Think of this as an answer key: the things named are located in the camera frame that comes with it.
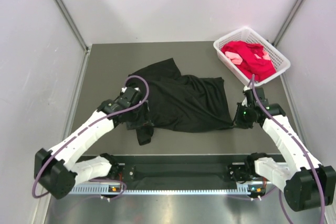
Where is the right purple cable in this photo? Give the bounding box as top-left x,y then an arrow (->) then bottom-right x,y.
248,74 -> 326,224

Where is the aluminium frame post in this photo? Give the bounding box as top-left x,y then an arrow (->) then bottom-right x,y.
54,0 -> 89,52
271,0 -> 305,47

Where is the right aluminium frame post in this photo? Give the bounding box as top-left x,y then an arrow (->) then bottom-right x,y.
271,0 -> 305,47

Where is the white plastic basket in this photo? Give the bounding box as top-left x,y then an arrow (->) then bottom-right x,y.
213,27 -> 291,87

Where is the pink t shirt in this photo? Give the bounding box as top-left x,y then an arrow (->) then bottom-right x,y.
224,51 -> 243,65

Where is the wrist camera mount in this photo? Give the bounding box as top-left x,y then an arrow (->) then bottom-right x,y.
242,86 -> 250,106
120,87 -> 127,93

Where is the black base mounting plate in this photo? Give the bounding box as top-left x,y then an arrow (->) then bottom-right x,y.
78,154 -> 276,189

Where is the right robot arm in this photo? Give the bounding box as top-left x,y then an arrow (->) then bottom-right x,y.
234,86 -> 335,211

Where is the black t shirt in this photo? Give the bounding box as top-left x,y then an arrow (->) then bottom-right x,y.
126,58 -> 233,145

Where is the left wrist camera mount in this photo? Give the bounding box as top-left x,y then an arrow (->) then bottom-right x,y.
120,87 -> 127,93

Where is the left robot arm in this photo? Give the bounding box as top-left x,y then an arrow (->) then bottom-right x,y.
32,87 -> 149,199

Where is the red t shirt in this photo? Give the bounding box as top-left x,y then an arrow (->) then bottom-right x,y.
221,41 -> 276,82

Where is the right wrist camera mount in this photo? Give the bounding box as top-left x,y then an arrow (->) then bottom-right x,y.
242,86 -> 250,106

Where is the slotted cable duct rail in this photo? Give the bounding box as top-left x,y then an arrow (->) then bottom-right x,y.
70,183 -> 266,196

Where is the left aluminium frame post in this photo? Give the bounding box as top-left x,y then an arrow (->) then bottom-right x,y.
54,0 -> 89,52

